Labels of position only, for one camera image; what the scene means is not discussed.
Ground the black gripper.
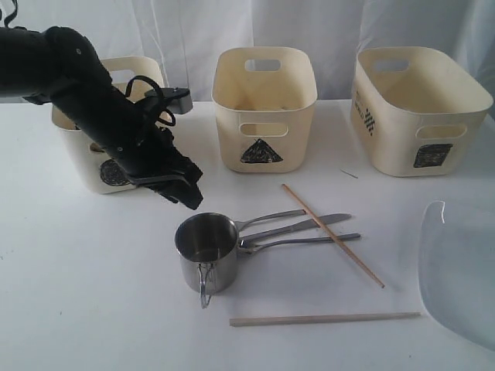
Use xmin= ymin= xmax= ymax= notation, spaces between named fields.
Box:
xmin=123 ymin=131 xmax=203 ymax=210

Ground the steel mug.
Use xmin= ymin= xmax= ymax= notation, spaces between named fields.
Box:
xmin=174 ymin=213 xmax=240 ymax=309

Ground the steel fork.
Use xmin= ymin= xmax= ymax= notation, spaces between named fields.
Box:
xmin=234 ymin=209 xmax=306 ymax=232
xmin=237 ymin=233 xmax=361 ymax=257

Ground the wooden chopstick diagonal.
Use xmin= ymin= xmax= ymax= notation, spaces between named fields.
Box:
xmin=281 ymin=183 xmax=385 ymax=289

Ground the wooden chopstick horizontal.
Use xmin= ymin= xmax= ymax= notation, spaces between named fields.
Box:
xmin=229 ymin=312 xmax=422 ymax=328

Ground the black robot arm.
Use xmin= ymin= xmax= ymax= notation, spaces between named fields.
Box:
xmin=1 ymin=26 xmax=203 ymax=209

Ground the cream bin with circle mark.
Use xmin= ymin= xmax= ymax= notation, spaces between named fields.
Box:
xmin=51 ymin=56 xmax=165 ymax=194

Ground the cream bin with triangle mark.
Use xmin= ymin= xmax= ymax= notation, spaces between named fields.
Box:
xmin=212 ymin=46 xmax=318 ymax=173

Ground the steel table knife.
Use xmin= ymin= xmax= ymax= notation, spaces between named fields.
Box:
xmin=241 ymin=213 xmax=352 ymax=244

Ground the cream bin with square mark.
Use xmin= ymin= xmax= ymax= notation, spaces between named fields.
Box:
xmin=350 ymin=46 xmax=493 ymax=177

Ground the white square plate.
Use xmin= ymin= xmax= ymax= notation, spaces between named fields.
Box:
xmin=418 ymin=200 xmax=494 ymax=351

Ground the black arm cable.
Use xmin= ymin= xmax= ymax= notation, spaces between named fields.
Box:
xmin=0 ymin=0 xmax=177 ymax=131

